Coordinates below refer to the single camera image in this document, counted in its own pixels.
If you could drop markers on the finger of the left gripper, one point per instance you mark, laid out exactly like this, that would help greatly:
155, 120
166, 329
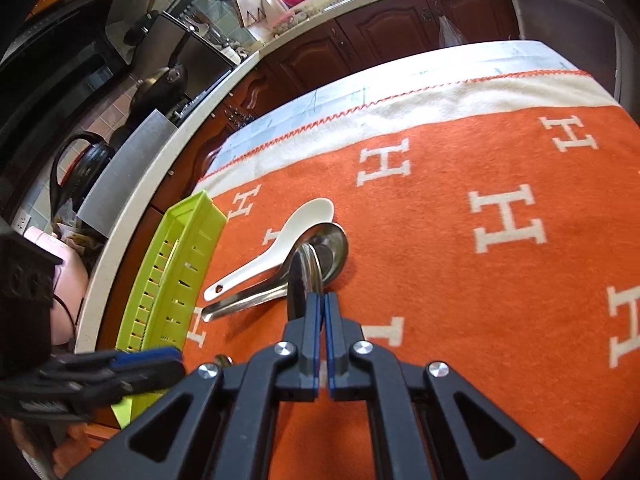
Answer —
31, 398
162, 363

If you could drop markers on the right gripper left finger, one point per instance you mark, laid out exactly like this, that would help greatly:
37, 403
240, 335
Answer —
218, 423

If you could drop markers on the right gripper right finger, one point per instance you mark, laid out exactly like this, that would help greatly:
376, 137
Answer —
427, 421

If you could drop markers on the steel tablespoon patterned handle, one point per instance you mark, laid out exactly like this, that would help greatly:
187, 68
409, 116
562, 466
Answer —
304, 277

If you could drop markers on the large steel soup spoon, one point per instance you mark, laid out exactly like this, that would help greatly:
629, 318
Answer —
331, 244

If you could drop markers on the white ceramic soup spoon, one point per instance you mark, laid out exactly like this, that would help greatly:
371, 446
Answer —
315, 211

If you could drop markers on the pink rice cooker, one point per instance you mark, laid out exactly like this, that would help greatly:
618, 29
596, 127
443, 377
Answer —
69, 284

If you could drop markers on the green plastic utensil tray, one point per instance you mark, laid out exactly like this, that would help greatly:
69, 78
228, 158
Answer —
160, 306

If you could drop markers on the stainless splash guard panel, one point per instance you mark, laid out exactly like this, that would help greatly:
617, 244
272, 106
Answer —
109, 195

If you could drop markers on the black frying pan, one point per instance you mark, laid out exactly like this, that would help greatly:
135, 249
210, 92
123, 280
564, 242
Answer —
165, 88

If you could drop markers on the orange H-pattern blanket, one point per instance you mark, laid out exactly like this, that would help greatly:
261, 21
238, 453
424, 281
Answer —
493, 223

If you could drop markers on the white plastic bag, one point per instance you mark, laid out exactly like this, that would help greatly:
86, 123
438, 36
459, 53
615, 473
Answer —
448, 34

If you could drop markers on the stainless dishwasher cabinet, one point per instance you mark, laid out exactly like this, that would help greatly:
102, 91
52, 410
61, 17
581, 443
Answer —
586, 33

